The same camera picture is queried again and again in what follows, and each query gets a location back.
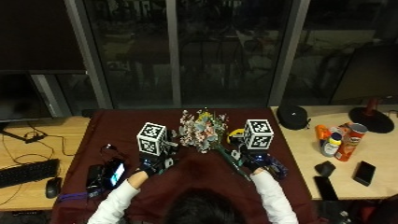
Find white marker cube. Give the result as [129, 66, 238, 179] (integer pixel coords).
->
[242, 119, 274, 150]
[136, 121, 168, 157]

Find blue patterned strap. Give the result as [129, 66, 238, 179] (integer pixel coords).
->
[265, 154, 290, 181]

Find pink and blue flower bouquet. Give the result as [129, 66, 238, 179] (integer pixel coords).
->
[178, 108, 253, 182]

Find red chips can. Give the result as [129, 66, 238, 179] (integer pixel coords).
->
[333, 122, 370, 162]

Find orange snack packet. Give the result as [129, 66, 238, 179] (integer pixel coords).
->
[329, 121, 353, 136]

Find purple strap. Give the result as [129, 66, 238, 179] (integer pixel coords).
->
[56, 191, 101, 203]

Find person's right hand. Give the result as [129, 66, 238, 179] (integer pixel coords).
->
[229, 139, 273, 173]

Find person's left hand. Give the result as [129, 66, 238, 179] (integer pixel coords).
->
[138, 146, 180, 177]

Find black monitor with round stand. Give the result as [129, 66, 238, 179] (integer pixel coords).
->
[330, 43, 398, 134]

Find orange bottle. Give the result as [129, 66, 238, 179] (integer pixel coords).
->
[314, 124, 331, 147]

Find black angular computer mouse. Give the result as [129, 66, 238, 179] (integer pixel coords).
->
[313, 161, 337, 178]

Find black zipped case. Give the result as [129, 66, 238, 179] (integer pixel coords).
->
[275, 104, 311, 131]

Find black keyboard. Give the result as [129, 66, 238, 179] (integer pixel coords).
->
[0, 158, 61, 189]

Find black battery pack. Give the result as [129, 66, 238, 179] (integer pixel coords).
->
[85, 164, 105, 193]

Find black computer monitor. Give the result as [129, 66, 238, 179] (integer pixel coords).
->
[0, 70, 53, 124]

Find white bottle with yellow cap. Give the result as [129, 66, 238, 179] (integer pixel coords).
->
[319, 133, 343, 158]

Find yellow tape measure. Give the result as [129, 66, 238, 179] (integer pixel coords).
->
[226, 128, 246, 145]

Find black smartphone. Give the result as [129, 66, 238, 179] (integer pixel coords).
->
[313, 175, 339, 202]
[351, 161, 377, 188]

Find smartphone with lit screen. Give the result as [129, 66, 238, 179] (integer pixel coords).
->
[102, 158, 126, 189]

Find dark red tablecloth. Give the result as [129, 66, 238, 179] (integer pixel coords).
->
[49, 107, 321, 224]

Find thin black cable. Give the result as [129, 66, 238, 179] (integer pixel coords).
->
[98, 143, 128, 162]

